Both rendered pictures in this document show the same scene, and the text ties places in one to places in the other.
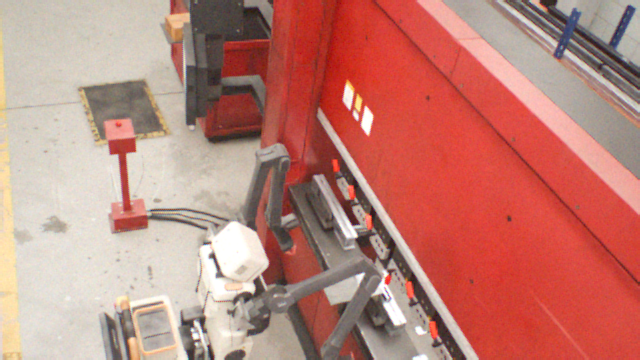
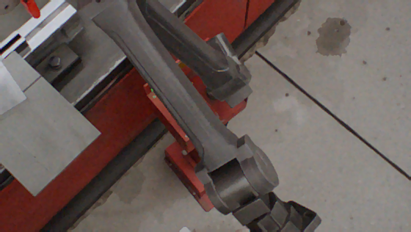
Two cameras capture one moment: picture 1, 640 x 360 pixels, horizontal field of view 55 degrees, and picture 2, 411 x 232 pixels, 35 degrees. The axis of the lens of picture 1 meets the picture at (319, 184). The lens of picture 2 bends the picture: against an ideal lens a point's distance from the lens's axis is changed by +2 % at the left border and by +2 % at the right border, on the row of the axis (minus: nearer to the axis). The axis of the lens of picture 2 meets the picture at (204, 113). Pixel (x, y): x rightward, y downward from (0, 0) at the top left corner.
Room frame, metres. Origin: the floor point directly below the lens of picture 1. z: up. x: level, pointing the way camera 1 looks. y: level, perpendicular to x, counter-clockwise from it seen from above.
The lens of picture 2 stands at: (1.65, 0.25, 2.30)
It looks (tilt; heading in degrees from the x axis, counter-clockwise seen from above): 73 degrees down; 253
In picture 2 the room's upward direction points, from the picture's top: 2 degrees counter-clockwise
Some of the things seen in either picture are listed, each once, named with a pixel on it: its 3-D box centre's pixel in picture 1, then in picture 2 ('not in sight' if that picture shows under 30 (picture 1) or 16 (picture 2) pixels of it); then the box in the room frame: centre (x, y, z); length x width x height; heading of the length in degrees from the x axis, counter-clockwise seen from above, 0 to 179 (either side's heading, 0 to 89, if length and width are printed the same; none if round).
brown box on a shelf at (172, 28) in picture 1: (182, 25); not in sight; (3.96, 1.18, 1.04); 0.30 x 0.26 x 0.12; 29
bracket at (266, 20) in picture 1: (254, 21); not in sight; (2.98, 0.49, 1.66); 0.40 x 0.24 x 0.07; 28
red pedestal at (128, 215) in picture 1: (123, 176); not in sight; (2.97, 1.28, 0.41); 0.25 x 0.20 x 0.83; 118
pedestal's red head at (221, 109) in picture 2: not in sight; (197, 97); (1.52, -0.24, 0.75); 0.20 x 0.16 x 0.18; 21
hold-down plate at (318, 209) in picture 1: (319, 210); not in sight; (2.46, -0.02, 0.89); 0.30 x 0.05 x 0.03; 28
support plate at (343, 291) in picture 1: (350, 284); (25, 121); (1.89, -0.22, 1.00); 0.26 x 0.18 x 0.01; 118
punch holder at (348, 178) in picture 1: (352, 178); not in sight; (2.34, -0.15, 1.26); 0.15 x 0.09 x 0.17; 28
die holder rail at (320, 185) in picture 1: (333, 210); not in sight; (2.45, -0.10, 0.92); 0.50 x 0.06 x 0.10; 28
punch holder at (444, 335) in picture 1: (454, 346); not in sight; (1.45, -0.62, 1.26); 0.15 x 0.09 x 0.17; 28
